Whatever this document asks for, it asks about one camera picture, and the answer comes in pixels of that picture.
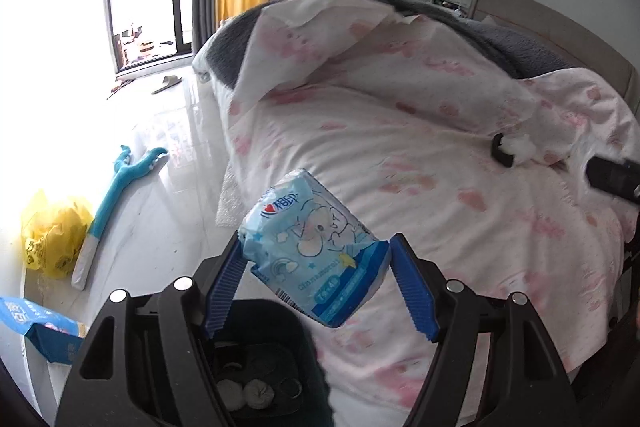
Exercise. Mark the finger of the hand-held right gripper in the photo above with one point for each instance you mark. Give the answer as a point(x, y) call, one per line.
point(501, 152)

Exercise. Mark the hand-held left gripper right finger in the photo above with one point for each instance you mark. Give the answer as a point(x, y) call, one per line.
point(415, 292)

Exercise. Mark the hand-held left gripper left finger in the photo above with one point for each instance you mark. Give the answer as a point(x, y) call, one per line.
point(222, 292)

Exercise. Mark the white tissue wad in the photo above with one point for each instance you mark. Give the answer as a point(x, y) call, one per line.
point(520, 148)

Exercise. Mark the black trash bin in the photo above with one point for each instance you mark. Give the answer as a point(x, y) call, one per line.
point(265, 342)

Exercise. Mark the light blue tissue pack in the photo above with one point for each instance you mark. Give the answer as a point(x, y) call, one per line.
point(310, 257)

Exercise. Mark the pink printed duvet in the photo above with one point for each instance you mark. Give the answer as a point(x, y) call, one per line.
point(425, 132)

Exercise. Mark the bubble wrap sheet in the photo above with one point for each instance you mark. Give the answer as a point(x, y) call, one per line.
point(232, 202)

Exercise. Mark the upholstered bed headboard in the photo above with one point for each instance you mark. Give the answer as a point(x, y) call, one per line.
point(550, 22)

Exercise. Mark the teal dinosaur claw toy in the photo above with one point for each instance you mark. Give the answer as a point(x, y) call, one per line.
point(110, 202)

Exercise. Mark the yellow plastic bag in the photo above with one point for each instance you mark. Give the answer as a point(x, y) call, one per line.
point(55, 232)

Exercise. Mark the blue paper packet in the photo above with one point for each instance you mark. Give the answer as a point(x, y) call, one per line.
point(35, 322)

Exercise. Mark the white slipper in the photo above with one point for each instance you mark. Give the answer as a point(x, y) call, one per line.
point(167, 84)

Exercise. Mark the white quilted bedding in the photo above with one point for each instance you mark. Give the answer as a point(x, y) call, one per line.
point(205, 57)

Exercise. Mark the grey fleece blanket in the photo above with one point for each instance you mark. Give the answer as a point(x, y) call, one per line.
point(225, 52)

